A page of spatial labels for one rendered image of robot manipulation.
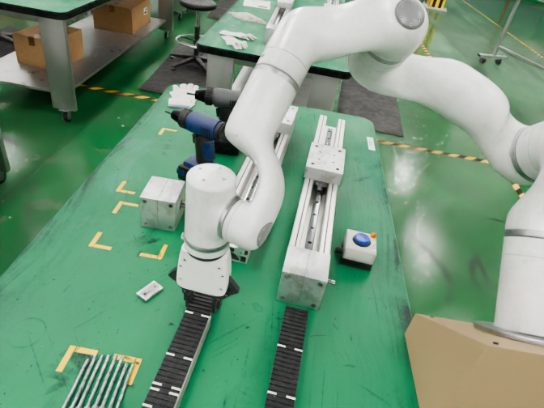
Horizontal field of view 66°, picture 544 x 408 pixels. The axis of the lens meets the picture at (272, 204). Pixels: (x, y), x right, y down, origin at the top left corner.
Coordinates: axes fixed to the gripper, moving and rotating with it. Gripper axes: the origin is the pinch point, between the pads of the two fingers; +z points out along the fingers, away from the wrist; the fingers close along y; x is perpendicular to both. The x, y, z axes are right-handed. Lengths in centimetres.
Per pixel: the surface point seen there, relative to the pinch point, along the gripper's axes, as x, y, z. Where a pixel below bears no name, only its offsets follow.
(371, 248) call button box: 27.1, 35.3, -2.0
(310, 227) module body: 30.1, 19.2, -1.7
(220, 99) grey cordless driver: 66, -17, -16
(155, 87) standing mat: 277, -132, 80
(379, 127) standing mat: 298, 67, 81
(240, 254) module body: 17.3, 3.7, 1.3
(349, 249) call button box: 25.3, 29.8, -1.6
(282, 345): -5.5, 18.3, 0.5
